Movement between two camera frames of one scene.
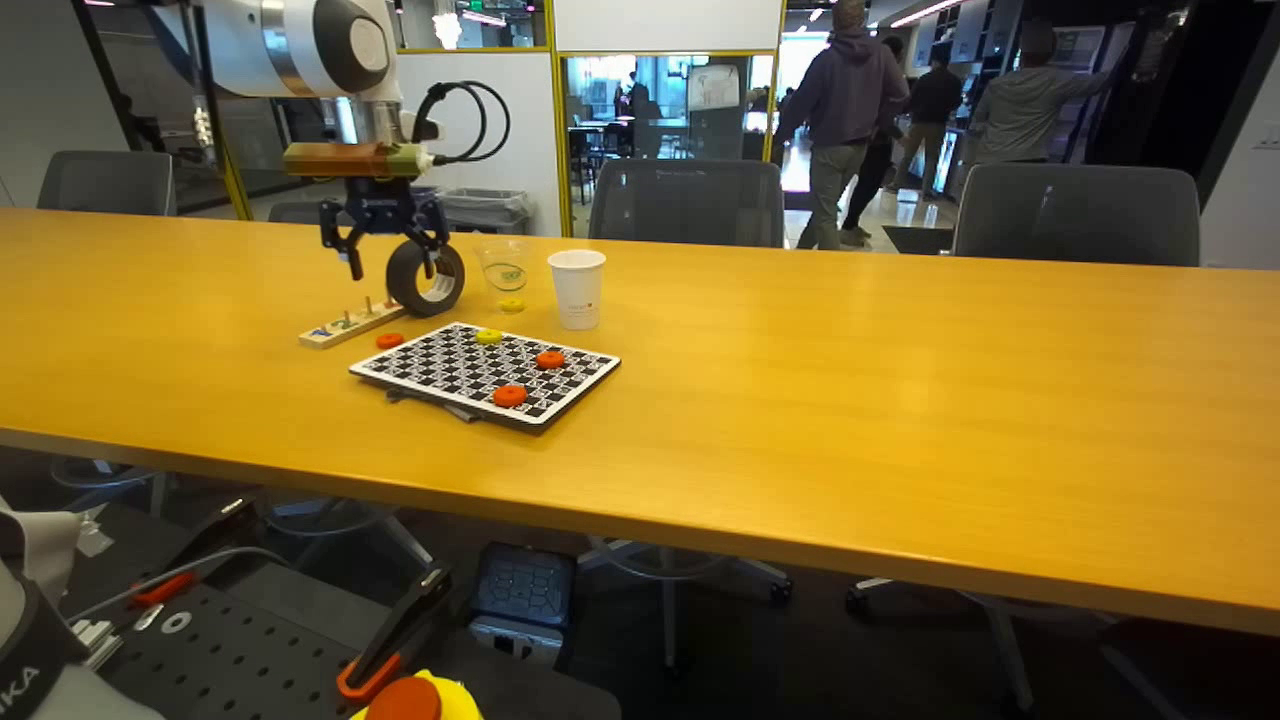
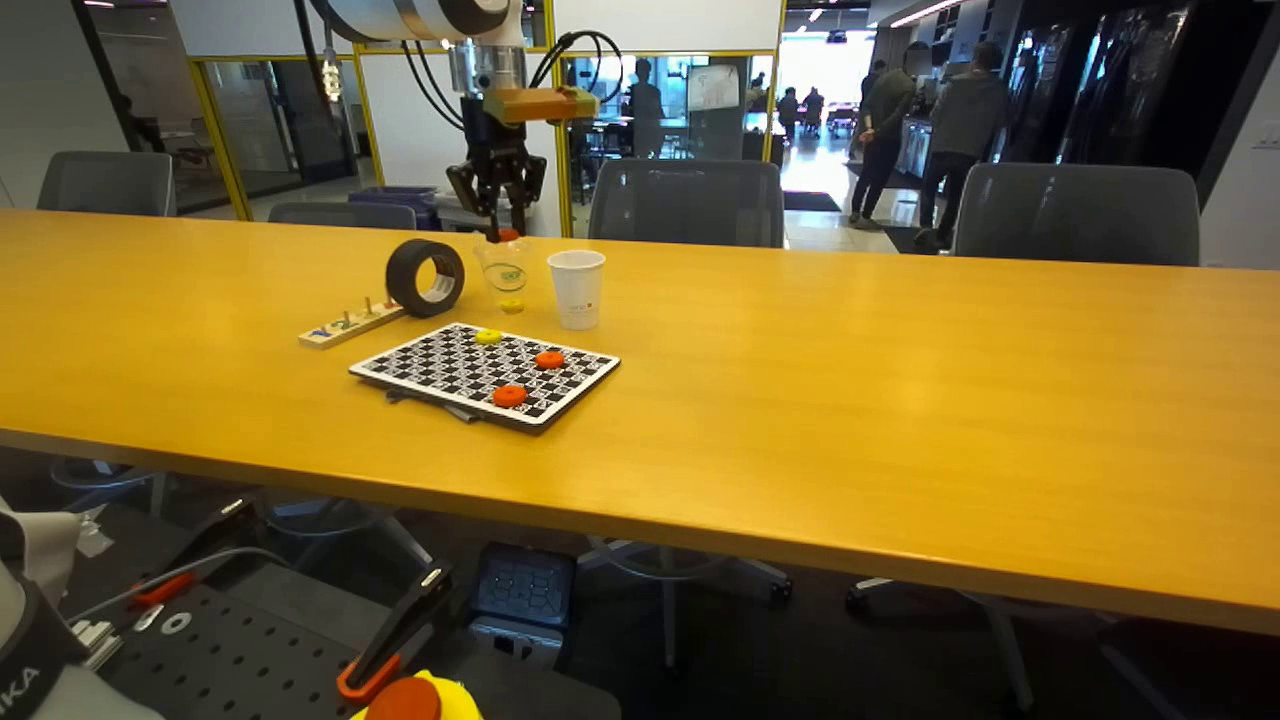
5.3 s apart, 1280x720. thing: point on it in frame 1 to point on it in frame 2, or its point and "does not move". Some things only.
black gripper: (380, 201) to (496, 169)
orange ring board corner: (508, 394) does not move
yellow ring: (494, 279) does not move
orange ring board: (555, 356) does not move
